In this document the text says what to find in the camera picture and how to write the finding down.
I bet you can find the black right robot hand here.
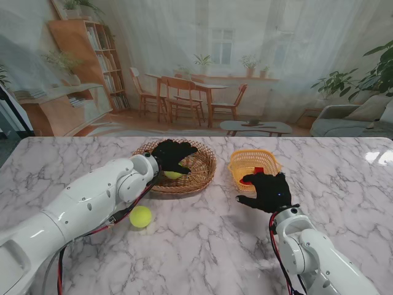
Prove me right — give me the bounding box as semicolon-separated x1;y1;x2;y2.
235;171;292;214

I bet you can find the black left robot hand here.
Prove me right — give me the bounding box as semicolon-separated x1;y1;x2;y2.
152;139;199;181

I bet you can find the brown oval wicker basket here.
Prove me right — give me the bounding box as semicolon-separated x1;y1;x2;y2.
131;138;217;195

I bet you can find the yellow plastic mesh basket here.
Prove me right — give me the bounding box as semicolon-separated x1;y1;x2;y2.
227;149;282;194

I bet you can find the printed room scene backdrop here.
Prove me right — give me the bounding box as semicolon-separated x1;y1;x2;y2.
0;0;393;138

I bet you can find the red black right arm cable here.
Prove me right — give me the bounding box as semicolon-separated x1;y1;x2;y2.
269;214;308;295

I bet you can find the red black arm cable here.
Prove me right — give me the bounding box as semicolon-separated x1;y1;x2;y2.
269;214;308;295
56;171;161;295

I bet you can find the red black left arm cable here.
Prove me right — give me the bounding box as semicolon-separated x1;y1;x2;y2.
56;171;161;295

